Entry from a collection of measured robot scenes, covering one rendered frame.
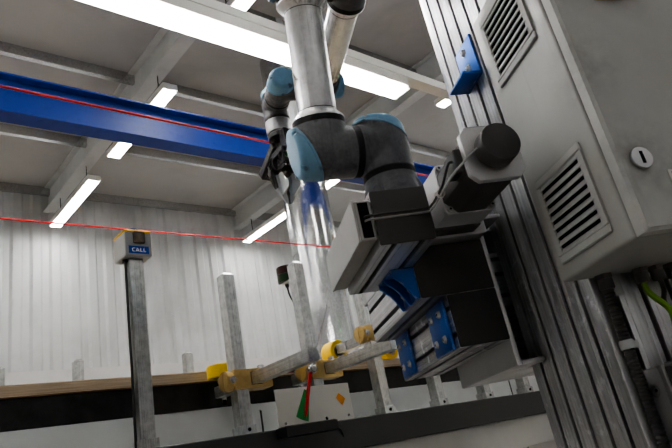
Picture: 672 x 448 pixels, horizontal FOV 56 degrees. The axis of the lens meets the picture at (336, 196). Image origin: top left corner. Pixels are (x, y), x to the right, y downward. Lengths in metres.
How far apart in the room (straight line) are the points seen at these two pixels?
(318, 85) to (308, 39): 0.11
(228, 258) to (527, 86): 9.93
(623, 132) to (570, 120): 0.08
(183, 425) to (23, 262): 7.77
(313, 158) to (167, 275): 8.93
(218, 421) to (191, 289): 8.38
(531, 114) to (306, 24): 0.62
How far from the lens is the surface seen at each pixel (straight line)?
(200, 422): 1.87
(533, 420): 2.58
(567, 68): 0.90
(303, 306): 1.87
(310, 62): 1.38
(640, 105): 0.89
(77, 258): 9.69
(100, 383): 1.75
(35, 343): 9.17
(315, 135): 1.31
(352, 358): 1.76
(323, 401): 1.83
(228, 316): 1.72
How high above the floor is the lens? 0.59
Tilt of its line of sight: 23 degrees up
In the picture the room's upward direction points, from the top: 12 degrees counter-clockwise
